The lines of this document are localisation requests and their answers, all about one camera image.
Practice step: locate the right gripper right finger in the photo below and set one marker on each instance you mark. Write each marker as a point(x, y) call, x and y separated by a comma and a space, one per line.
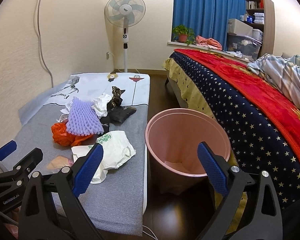
point(261, 217)

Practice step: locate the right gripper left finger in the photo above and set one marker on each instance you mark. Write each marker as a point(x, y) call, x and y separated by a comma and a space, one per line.
point(50, 208)

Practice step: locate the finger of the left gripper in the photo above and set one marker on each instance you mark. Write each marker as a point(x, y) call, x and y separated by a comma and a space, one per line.
point(7, 149)
point(24, 167)

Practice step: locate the clear bag with tan content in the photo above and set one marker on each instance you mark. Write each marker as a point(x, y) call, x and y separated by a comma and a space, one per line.
point(59, 162)

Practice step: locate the orange plastic bag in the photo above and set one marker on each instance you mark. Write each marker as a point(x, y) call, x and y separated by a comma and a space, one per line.
point(63, 138)

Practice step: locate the purple foam fruit net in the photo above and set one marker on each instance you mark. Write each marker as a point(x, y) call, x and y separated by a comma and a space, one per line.
point(82, 119)

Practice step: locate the white bag with green print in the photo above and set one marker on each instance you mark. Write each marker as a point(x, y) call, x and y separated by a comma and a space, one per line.
point(117, 150)

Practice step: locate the white paper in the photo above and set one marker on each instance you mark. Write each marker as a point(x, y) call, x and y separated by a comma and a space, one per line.
point(100, 105)

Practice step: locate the black package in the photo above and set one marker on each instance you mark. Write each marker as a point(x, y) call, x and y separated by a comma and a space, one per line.
point(119, 115)

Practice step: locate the black gold patterned wrapper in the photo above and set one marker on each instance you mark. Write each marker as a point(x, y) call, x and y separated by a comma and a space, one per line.
point(116, 100)

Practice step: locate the pink plastic trash bin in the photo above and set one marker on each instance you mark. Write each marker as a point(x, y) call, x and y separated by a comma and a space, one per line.
point(172, 138)

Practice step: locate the bed with starry blanket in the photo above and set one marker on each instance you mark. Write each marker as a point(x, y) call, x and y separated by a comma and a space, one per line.
point(262, 124)

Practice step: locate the striped blue white duvet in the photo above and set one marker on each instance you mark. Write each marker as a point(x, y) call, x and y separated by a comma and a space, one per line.
point(283, 74)

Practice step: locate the dark plastic storage bin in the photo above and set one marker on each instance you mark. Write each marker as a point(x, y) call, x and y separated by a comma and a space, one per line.
point(246, 45)

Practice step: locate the pink folded clothes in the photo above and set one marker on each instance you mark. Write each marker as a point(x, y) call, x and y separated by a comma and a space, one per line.
point(209, 43)

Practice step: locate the white standing fan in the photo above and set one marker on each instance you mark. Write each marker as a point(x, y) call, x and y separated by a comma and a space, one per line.
point(125, 14)

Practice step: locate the white cardboard box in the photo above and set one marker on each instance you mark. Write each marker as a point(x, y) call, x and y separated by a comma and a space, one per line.
point(239, 28)

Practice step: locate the potted green plant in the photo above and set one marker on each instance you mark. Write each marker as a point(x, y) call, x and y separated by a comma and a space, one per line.
point(183, 34)

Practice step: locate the wooden bookshelf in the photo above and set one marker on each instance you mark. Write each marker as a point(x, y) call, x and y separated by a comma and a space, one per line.
point(263, 18)

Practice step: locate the blue curtain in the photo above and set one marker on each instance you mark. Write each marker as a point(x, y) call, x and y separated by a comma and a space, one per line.
point(208, 18)

